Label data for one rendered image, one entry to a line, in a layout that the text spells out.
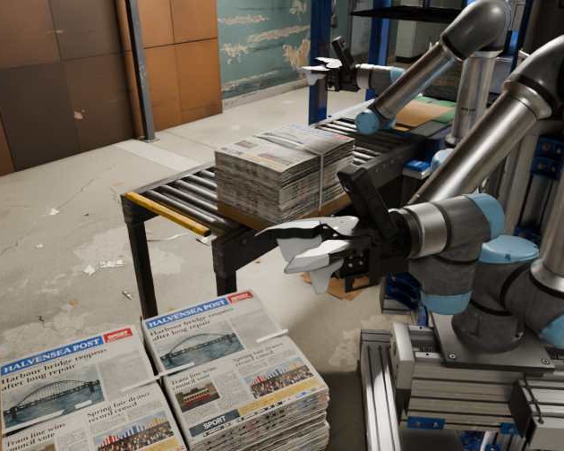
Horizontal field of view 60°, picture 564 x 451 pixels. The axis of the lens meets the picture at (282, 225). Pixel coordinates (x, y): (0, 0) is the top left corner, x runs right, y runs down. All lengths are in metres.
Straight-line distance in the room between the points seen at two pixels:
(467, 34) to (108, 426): 1.22
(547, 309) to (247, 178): 0.88
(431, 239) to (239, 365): 0.52
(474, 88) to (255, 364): 1.01
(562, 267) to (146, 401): 0.79
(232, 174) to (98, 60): 3.35
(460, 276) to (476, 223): 0.09
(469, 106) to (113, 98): 3.78
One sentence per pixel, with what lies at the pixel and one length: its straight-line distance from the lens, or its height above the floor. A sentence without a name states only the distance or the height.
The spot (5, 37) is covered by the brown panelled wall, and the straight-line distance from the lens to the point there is 4.44.
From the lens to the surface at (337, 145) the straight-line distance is 1.59.
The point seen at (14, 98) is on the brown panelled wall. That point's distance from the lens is 4.49.
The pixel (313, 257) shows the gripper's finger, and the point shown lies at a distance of 0.59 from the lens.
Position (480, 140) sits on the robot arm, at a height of 1.29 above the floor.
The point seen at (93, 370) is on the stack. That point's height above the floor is 0.83.
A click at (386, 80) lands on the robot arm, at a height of 1.22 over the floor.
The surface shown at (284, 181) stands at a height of 1.00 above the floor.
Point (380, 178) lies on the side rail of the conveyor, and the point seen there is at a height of 0.72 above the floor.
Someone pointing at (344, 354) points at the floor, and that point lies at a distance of 2.28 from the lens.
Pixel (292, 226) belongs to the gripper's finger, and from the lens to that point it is 0.68.
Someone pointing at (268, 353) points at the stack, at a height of 0.83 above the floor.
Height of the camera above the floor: 1.56
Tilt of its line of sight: 29 degrees down
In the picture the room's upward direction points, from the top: straight up
